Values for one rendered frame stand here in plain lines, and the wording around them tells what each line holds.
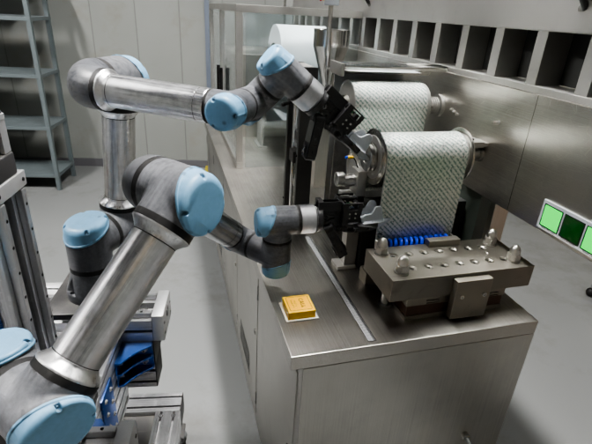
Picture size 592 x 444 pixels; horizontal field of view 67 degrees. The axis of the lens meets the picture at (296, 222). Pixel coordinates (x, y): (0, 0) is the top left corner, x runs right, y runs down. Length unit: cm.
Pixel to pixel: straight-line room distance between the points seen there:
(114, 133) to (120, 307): 61
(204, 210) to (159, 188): 9
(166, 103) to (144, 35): 380
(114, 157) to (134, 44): 356
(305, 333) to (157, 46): 401
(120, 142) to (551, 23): 109
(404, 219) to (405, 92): 40
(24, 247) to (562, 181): 121
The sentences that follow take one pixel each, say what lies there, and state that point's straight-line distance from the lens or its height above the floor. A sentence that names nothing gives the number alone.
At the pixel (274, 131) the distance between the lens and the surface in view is 214.
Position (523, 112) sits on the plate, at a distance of 127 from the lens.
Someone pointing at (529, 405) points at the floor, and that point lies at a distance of 248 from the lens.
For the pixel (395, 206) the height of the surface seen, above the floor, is 113.
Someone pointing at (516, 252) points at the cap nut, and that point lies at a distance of 128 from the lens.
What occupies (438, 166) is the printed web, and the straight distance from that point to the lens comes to 125.
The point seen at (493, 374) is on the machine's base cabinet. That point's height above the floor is 74.
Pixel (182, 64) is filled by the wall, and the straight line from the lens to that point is 479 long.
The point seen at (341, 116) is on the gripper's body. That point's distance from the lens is 110.
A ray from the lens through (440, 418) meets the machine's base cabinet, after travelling 140.
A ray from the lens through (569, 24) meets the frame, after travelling 122.
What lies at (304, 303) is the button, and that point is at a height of 92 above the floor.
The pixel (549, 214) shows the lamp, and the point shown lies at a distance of 120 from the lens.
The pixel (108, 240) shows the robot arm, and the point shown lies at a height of 99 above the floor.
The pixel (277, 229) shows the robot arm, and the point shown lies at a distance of 110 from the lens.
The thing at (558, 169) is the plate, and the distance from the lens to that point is 119.
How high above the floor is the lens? 159
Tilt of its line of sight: 25 degrees down
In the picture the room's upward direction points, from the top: 3 degrees clockwise
